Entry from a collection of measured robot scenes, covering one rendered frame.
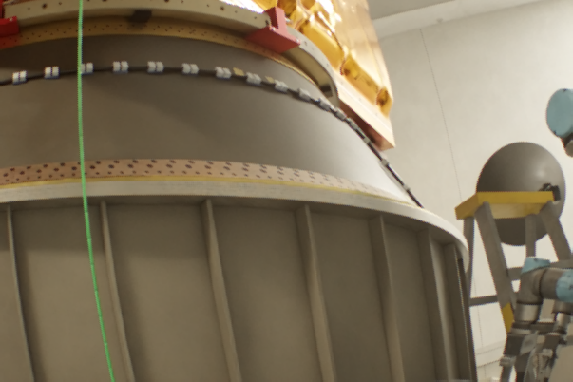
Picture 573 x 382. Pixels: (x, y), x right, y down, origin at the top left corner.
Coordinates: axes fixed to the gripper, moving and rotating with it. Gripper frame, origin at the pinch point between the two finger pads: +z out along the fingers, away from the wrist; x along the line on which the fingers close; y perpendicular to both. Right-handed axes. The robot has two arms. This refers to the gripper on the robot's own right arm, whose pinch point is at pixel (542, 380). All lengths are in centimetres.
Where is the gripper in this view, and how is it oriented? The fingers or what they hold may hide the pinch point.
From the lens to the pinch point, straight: 264.0
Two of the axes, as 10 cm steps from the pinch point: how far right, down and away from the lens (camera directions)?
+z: -2.7, 9.2, -2.9
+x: 3.6, 3.8, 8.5
